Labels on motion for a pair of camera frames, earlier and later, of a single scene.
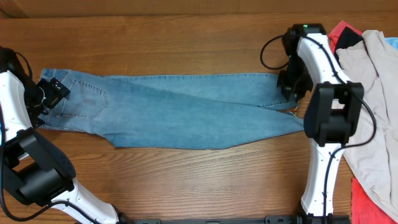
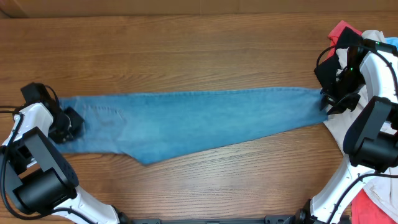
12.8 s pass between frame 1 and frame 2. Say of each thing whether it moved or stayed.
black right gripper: moved
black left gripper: moved
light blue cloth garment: stayed
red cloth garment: stayed
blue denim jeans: moved
